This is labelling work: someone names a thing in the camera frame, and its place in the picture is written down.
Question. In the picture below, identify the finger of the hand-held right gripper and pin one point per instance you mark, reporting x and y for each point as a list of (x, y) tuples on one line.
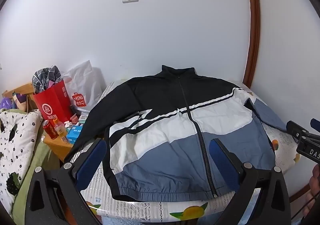
[(296, 130), (315, 124)]

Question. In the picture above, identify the fruit print tablecloth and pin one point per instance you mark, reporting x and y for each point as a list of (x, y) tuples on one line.
[(140, 210)]

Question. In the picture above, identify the purple plastic object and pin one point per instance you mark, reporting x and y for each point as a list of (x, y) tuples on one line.
[(5, 103)]

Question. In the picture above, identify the white floral quilt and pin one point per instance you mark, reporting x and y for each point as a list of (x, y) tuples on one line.
[(20, 145)]

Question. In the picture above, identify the red paper bag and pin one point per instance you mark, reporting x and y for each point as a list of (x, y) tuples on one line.
[(52, 101)]

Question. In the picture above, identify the red soda can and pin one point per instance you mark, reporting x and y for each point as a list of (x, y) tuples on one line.
[(50, 130)]

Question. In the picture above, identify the person's right hand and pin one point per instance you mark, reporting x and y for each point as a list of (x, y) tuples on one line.
[(314, 185)]

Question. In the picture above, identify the orange drink bottle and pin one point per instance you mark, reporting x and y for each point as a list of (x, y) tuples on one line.
[(60, 131)]

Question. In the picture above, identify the green bed sheet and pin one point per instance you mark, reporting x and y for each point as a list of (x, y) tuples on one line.
[(40, 155)]

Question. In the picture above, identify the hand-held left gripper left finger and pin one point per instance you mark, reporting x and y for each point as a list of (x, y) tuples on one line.
[(92, 162)]

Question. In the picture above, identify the blue cardboard box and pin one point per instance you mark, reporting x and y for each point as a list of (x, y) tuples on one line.
[(75, 135)]

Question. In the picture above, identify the grey plaid cloth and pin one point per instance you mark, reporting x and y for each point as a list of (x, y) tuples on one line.
[(45, 75)]

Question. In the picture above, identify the wooden headboard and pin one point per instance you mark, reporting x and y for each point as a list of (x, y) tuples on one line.
[(22, 88)]

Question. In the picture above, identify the wooden nightstand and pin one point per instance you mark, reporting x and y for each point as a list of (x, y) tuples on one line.
[(60, 150)]

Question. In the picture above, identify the black white blue jacket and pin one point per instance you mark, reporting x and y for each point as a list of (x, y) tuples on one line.
[(175, 140)]

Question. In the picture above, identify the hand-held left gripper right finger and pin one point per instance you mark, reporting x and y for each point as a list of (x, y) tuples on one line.
[(222, 162)]

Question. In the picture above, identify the brown wooden door frame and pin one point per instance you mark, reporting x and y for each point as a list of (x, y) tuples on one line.
[(253, 40)]

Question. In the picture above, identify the white plastic bag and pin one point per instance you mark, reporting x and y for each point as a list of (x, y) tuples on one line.
[(85, 82)]

